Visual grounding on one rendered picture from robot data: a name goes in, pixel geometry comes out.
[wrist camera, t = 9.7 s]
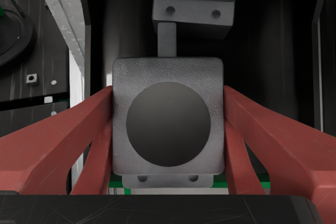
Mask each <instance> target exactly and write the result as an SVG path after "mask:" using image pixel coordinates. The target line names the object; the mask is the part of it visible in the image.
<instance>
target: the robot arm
mask: <svg viewBox="0 0 336 224"><path fill-rule="evenodd" d="M91 141H92V143H91ZM244 141H245V142H246V144H247V145H248V146H249V148H250V149H251V150H252V151H253V153H254V154H255V155H256V157H257V158H258V159H259V161H260V162H261V163H262V164H263V166H264V167H265V168H266V170H267V172H268V174H269V179H270V193H269V194H266V192H265V190H264V188H263V187H262V185H261V183H260V181H259V179H258V177H257V175H256V173H255V171H254V169H253V166H252V164H251V161H250V158H249V155H248V152H247V149H246V146H245V143H244ZM224 142H225V175H226V181H227V187H228V193H229V194H107V193H108V187H109V181H110V175H111V169H112V85H109V86H107V87H105V88H103V89H102V90H100V91H98V92H97V93H95V94H93V95H92V96H90V97H88V98H87V99H85V100H83V101H82V102H80V103H78V104H77V105H75V106H73V107H71V108H69V109H66V110H64V111H62V112H59V113H57V114H55V115H52V116H50V117H48V118H45V119H43V120H41V121H38V122H36V123H33V124H31V125H29V126H26V127H24V128H22V129H19V130H17V131H15V132H12V133H10V134H8V135H5V136H3V137H0V224H336V137H334V136H331V135H329V134H327V133H324V132H322V131H320V130H317V129H315V128H313V127H310V126H308V125H305V124H303V123H301V122H298V121H296V120H294V119H291V118H289V117H287V116H284V115H282V114H279V113H277V112H275V111H272V110H270V109H268V108H266V107H263V106H262V105H260V104H258V103H256V102H255V101H253V100H251V99H250V98H248V97H246V96H245V95H243V94H241V93H240V92H238V91H236V90H235V89H233V88H231V87H230V86H228V85H224ZM90 143H91V146H90V149H89V152H88V155H87V158H86V161H85V164H84V167H83V169H82V171H81V173H80V175H79V177H78V179H77V181H76V183H75V185H74V187H73V189H72V190H71V192H70V194H67V192H66V181H67V176H68V173H69V170H70V169H71V167H72V166H73V165H74V164H75V162H76V161H77V160H78V158H79V157H80V156H81V154H82V153H83V152H84V151H85V149H86V148H87V147H88V145H89V144H90Z"/></svg>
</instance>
